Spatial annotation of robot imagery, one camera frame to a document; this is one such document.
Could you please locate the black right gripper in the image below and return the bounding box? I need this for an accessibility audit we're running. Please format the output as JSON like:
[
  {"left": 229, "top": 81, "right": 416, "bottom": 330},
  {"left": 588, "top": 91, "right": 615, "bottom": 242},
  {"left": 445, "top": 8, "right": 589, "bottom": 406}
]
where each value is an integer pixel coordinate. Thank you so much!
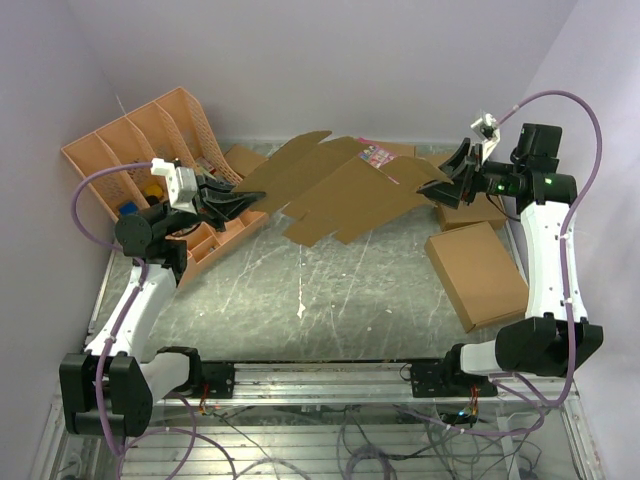
[{"left": 416, "top": 138, "right": 524, "bottom": 208}]

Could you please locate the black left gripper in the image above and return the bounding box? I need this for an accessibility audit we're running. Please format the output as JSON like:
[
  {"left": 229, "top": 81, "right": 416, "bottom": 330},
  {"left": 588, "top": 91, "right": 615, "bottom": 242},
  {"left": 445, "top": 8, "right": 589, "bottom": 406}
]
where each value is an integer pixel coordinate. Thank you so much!
[{"left": 164, "top": 173, "right": 266, "bottom": 235}]

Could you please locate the cardboard box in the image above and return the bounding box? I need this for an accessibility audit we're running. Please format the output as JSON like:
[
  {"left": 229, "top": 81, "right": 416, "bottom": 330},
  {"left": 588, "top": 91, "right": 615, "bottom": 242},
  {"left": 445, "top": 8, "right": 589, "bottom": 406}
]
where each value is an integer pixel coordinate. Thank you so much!
[{"left": 234, "top": 131, "right": 451, "bottom": 247}]

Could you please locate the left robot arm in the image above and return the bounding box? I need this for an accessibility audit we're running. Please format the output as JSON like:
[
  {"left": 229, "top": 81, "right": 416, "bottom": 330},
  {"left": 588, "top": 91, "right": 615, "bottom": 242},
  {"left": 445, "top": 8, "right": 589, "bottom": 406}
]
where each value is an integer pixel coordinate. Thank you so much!
[{"left": 59, "top": 158, "right": 265, "bottom": 441}]

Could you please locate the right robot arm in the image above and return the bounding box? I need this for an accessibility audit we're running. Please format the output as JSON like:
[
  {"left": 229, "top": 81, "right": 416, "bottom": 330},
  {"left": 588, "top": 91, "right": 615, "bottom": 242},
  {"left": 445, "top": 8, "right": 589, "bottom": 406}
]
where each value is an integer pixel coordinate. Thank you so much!
[{"left": 418, "top": 121, "right": 604, "bottom": 396}]

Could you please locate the brown box back right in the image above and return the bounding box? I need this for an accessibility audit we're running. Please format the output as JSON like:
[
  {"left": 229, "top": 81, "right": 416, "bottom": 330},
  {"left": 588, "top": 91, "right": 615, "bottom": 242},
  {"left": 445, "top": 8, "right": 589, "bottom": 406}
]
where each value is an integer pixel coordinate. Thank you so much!
[{"left": 422, "top": 154, "right": 455, "bottom": 176}]

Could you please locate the small brown box right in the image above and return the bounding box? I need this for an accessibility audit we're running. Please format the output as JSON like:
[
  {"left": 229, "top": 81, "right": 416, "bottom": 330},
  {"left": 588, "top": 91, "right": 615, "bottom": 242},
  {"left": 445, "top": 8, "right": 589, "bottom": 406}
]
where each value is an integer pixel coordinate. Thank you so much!
[{"left": 435, "top": 194, "right": 507, "bottom": 231}]

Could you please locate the small brown box by organizer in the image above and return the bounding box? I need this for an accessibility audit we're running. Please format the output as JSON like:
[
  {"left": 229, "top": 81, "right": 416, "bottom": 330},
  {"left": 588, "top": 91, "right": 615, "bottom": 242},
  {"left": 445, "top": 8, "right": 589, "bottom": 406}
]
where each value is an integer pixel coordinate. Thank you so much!
[{"left": 224, "top": 144, "right": 267, "bottom": 178}]

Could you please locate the large brown box under book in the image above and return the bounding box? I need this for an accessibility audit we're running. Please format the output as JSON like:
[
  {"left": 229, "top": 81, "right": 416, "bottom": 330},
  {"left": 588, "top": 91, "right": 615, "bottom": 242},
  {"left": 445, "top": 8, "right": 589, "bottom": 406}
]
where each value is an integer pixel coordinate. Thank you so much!
[{"left": 356, "top": 137, "right": 416, "bottom": 157}]

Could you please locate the big brown box front right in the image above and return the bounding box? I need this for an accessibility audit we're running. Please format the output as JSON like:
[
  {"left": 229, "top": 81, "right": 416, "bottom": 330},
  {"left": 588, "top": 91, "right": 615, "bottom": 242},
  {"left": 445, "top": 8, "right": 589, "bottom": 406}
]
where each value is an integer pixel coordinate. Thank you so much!
[{"left": 425, "top": 222, "right": 528, "bottom": 333}]

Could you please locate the yellow toy block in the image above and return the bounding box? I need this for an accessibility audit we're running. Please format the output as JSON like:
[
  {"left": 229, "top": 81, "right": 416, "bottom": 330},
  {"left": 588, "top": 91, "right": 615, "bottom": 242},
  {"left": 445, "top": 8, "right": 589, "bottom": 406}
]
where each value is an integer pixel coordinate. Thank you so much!
[{"left": 143, "top": 184, "right": 164, "bottom": 198}]

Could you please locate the pink children's book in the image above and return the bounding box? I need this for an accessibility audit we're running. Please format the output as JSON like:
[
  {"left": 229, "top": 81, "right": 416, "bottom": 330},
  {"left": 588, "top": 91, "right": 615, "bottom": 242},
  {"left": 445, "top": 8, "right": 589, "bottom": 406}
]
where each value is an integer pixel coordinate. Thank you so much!
[{"left": 357, "top": 137, "right": 397, "bottom": 169}]

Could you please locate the blue toy block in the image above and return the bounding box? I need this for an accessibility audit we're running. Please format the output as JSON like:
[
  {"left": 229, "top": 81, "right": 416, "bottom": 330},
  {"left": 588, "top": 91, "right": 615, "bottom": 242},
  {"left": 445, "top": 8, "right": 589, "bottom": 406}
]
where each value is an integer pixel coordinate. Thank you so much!
[{"left": 117, "top": 201, "right": 138, "bottom": 216}]

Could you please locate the peach plastic file organizer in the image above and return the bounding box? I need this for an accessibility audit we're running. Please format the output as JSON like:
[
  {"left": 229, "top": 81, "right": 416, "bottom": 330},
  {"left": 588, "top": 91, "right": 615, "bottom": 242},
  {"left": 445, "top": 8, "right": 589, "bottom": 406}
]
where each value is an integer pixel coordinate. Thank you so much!
[{"left": 61, "top": 87, "right": 268, "bottom": 287}]

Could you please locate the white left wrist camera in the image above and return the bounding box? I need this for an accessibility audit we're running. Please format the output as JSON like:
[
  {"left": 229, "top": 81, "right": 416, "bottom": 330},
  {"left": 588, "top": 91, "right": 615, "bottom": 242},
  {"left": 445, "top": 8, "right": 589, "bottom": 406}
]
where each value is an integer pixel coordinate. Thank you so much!
[{"left": 150, "top": 158, "right": 181, "bottom": 209}]

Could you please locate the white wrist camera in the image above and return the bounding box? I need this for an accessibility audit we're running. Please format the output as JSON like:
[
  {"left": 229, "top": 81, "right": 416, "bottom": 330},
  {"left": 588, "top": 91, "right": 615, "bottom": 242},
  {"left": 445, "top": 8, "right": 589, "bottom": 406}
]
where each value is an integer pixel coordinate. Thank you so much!
[
  {"left": 150, "top": 158, "right": 181, "bottom": 209},
  {"left": 470, "top": 110, "right": 501, "bottom": 163}
]

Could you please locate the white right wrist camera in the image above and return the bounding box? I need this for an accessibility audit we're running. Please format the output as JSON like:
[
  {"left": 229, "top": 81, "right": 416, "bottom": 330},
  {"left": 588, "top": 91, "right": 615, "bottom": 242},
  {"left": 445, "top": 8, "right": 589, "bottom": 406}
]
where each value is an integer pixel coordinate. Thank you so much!
[{"left": 470, "top": 110, "right": 501, "bottom": 163}]

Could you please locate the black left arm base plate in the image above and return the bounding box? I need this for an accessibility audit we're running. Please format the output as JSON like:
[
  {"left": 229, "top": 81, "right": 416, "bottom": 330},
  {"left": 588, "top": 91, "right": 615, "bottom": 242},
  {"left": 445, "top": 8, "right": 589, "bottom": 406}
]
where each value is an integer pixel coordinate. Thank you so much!
[{"left": 187, "top": 361, "right": 236, "bottom": 399}]

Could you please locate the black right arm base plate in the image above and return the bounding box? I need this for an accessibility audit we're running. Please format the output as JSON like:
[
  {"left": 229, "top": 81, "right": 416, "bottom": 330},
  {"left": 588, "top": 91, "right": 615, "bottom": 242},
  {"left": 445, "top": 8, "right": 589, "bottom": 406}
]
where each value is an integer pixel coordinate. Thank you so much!
[{"left": 409, "top": 359, "right": 497, "bottom": 398}]

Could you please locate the aluminium mounting rail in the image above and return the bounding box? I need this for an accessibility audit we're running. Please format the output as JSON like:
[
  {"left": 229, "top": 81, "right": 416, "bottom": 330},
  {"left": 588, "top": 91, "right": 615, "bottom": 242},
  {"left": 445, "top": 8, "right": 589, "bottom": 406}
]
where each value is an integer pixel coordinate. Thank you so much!
[{"left": 52, "top": 359, "right": 576, "bottom": 405}]

